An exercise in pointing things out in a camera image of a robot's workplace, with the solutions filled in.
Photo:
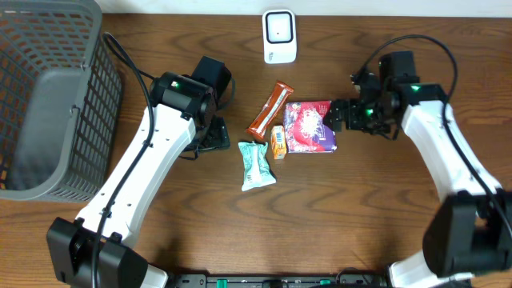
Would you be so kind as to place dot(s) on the mint green wipes packet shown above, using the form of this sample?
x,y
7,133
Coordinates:
x,y
256,168

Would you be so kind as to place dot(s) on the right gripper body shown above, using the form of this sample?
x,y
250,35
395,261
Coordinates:
x,y
366,116

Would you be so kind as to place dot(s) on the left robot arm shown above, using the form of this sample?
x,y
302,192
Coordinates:
x,y
97,248

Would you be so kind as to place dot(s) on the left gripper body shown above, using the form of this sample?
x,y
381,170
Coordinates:
x,y
216,137

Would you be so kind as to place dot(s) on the grey plastic mesh basket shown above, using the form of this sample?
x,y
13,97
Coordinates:
x,y
60,100

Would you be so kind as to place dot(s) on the purple pink floral pack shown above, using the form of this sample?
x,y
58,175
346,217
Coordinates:
x,y
305,131

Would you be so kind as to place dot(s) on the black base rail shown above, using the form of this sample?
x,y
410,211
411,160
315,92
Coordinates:
x,y
351,279

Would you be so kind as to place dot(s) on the orange snack bar wrapper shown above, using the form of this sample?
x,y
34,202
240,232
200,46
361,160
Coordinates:
x,y
274,103

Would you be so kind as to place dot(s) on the small orange carton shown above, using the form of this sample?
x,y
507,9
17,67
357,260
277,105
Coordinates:
x,y
278,142

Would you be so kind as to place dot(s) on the white barcode scanner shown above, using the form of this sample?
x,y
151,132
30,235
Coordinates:
x,y
279,36

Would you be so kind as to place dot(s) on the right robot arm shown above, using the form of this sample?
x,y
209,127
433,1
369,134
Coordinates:
x,y
469,234

